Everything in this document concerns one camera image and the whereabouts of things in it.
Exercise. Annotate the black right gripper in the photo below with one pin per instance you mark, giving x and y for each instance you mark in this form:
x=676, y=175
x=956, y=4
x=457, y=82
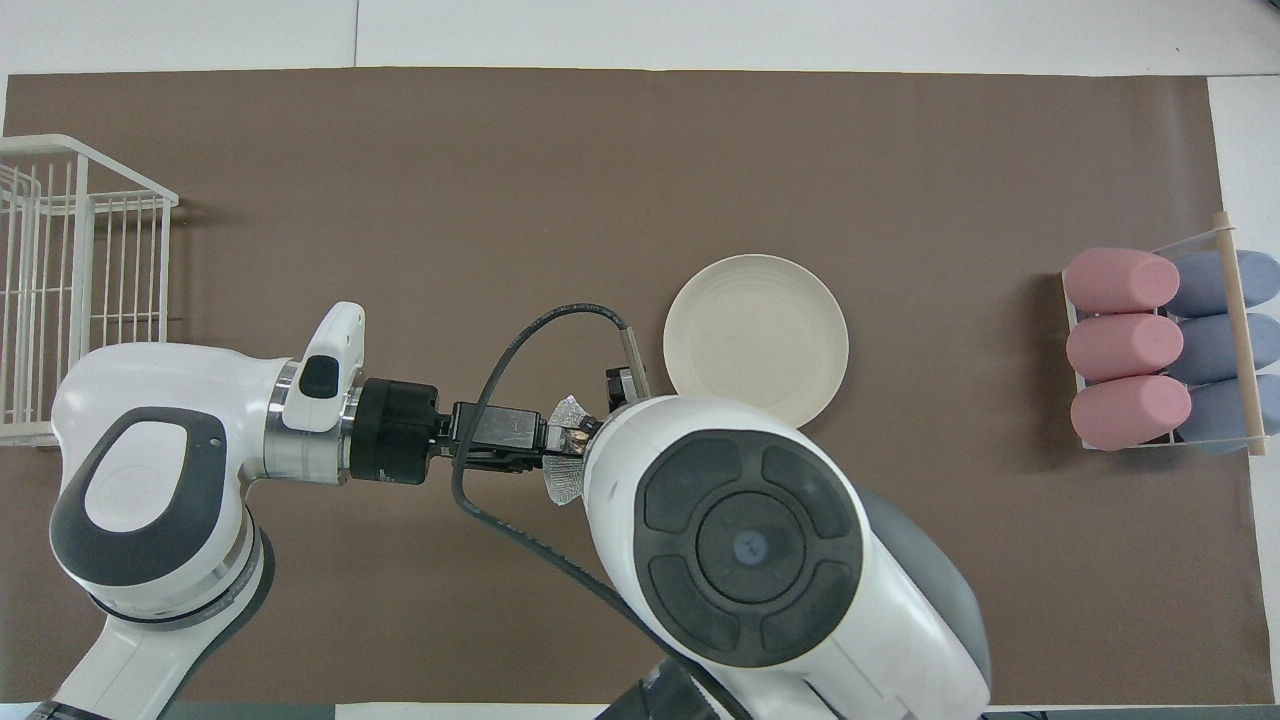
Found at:
x=623, y=387

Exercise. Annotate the cream round plate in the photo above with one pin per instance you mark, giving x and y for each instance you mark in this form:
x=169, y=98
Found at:
x=755, y=335

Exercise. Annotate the pink plastic cup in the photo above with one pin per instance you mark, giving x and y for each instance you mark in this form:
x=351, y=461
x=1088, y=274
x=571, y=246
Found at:
x=1120, y=280
x=1125, y=347
x=1130, y=412

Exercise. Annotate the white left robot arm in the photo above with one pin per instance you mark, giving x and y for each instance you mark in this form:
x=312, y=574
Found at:
x=140, y=500

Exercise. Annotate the brown table mat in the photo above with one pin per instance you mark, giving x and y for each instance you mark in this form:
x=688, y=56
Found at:
x=500, y=200

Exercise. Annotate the blue plastic cup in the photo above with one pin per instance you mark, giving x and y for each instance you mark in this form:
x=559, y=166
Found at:
x=1215, y=415
x=1205, y=285
x=1210, y=348

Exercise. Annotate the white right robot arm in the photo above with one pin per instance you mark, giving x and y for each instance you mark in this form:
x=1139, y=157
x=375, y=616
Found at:
x=760, y=560

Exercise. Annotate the clear plastic bag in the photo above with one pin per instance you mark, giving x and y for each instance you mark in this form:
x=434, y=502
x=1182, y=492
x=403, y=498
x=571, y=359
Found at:
x=567, y=482

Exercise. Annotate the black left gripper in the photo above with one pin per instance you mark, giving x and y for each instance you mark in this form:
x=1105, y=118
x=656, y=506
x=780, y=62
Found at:
x=395, y=435

